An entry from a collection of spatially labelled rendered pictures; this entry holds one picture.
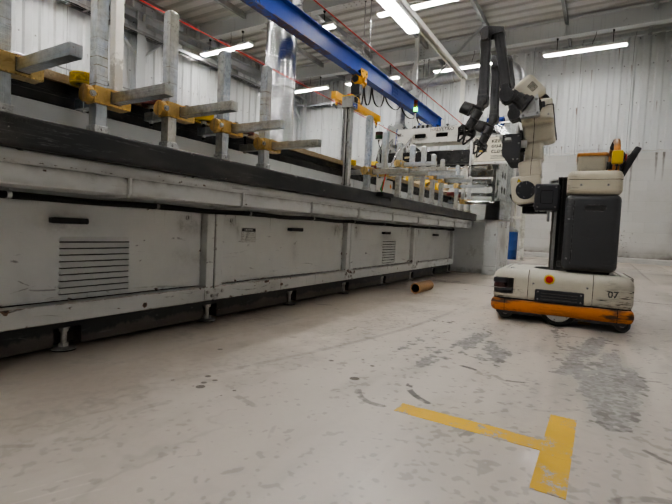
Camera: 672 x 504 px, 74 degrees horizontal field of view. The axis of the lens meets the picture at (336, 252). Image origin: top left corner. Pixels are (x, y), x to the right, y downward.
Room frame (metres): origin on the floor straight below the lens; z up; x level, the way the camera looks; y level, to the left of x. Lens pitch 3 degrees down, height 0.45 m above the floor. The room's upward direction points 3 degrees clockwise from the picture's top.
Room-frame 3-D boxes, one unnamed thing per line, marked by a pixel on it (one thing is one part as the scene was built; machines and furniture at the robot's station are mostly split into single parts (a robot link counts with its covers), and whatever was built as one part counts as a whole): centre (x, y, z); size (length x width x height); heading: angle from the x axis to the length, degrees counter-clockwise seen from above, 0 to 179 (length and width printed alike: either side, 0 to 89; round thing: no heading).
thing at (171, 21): (1.55, 0.60, 0.92); 0.04 x 0.04 x 0.48; 59
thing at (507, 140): (2.70, -1.05, 0.99); 0.28 x 0.16 x 0.22; 153
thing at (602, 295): (2.56, -1.31, 0.16); 0.67 x 0.64 x 0.25; 63
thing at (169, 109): (1.57, 0.58, 0.83); 0.14 x 0.06 x 0.05; 149
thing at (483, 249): (5.81, -1.31, 0.95); 1.65 x 0.70 x 1.90; 59
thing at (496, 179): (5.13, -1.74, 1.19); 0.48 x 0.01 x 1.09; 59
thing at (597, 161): (2.51, -1.41, 0.87); 0.23 x 0.15 x 0.11; 153
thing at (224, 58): (1.76, 0.47, 0.88); 0.04 x 0.04 x 0.48; 59
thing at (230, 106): (1.56, 0.53, 0.83); 0.43 x 0.03 x 0.04; 59
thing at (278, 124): (1.77, 0.40, 0.83); 0.43 x 0.03 x 0.04; 59
